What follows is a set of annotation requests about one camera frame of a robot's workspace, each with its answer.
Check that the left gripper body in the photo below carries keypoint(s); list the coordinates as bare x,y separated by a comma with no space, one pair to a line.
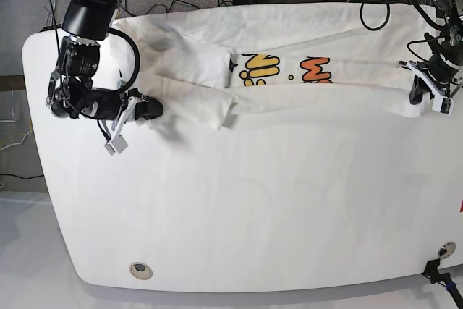
440,72

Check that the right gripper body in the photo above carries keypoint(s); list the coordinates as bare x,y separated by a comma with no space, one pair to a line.
101,105

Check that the white printed T-shirt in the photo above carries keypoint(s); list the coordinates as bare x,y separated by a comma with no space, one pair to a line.
208,64

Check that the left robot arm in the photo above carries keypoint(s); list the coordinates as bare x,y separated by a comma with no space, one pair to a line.
445,17

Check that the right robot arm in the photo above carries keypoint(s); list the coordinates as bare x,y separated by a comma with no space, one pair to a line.
71,93

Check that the silver table grommet left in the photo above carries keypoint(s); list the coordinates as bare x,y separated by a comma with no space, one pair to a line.
141,271

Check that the silver table grommet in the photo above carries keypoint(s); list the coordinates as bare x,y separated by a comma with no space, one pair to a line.
141,271
446,250

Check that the silver table grommet right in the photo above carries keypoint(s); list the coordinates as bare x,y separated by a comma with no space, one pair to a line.
446,250

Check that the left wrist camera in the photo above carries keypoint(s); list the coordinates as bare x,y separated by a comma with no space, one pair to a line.
443,105

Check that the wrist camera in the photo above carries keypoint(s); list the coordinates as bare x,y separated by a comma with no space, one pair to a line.
116,145
443,105

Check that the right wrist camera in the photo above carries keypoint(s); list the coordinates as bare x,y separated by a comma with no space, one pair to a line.
116,145

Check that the black clamp with cable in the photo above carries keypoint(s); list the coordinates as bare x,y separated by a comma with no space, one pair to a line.
432,273

